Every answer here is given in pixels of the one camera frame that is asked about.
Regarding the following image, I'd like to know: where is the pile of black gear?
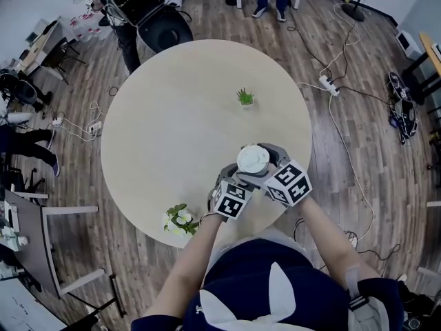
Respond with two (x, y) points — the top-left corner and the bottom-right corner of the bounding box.
(387, 71), (420, 145)

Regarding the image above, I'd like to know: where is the black standing fan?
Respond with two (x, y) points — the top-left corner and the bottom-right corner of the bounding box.
(340, 0), (401, 23)

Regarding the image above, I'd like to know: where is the long white cable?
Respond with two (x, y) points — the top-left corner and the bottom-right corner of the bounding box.
(296, 81), (376, 246)

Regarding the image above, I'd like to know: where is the wooden desk with black legs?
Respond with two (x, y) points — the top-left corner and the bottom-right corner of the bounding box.
(400, 31), (441, 106)

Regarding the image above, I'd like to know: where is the person's left forearm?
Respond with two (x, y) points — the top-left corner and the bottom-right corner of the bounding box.
(143, 212), (225, 323)

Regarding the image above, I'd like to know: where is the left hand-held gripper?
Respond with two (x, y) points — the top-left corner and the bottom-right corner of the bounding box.
(206, 163), (254, 223)

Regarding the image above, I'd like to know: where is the small green potted plant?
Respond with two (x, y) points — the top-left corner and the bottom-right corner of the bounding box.
(236, 88), (256, 110)

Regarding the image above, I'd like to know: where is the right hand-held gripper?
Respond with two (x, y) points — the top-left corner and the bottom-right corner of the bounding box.
(236, 142), (314, 208)

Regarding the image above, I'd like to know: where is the light wooden desk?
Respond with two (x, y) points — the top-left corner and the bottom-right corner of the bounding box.
(19, 16), (87, 85)

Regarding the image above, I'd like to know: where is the white box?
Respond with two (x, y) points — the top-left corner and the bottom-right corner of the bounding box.
(394, 29), (423, 61)

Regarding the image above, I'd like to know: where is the person's right forearm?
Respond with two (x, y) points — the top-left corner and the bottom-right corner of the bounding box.
(298, 196), (382, 291)

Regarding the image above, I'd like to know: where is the grey arm strap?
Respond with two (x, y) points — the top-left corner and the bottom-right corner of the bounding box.
(344, 263), (370, 312)

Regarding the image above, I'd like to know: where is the white flower potted plant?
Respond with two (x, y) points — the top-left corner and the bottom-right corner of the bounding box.
(161, 203), (201, 238)

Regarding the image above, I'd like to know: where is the long black cable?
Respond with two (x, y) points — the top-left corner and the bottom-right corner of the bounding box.
(286, 10), (334, 79)

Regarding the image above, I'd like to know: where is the grey desk with white legs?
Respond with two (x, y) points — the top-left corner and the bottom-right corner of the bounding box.
(2, 188), (106, 300)

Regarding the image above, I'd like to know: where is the black office chair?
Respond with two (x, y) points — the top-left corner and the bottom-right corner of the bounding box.
(0, 69), (53, 114)

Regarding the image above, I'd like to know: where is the person's navy and white clothing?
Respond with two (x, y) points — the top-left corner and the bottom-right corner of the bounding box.
(130, 236), (404, 331)

